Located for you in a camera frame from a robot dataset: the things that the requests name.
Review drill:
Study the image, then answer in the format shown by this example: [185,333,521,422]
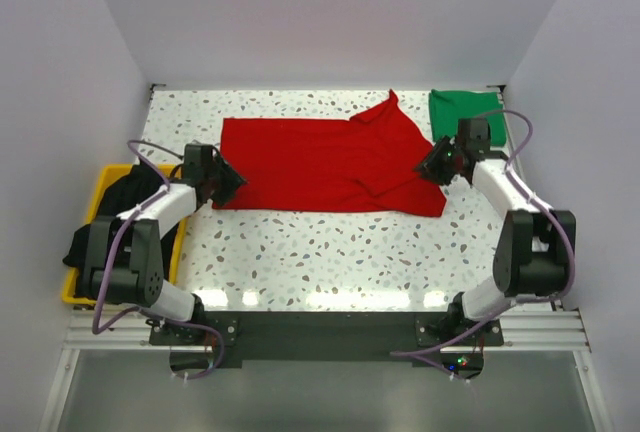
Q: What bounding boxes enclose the black t shirt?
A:
[62,164,176,297]

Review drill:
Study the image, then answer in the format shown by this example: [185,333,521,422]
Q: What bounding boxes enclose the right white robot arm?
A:
[415,116,576,345]

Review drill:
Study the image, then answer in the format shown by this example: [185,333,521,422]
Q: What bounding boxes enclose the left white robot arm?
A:
[81,140,247,344]

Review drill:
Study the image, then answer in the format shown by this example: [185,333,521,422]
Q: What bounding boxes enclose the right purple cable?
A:
[390,109,578,369]

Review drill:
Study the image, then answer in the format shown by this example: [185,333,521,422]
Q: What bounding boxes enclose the red polo shirt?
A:
[221,92,446,218]

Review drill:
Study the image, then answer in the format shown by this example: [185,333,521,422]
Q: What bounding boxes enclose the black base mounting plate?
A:
[146,311,472,370]

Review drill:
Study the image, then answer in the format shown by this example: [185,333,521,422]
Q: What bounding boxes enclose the folded green t shirt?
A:
[429,89,503,143]

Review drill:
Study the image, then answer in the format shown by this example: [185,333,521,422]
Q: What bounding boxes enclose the yellow plastic bin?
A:
[61,164,188,307]

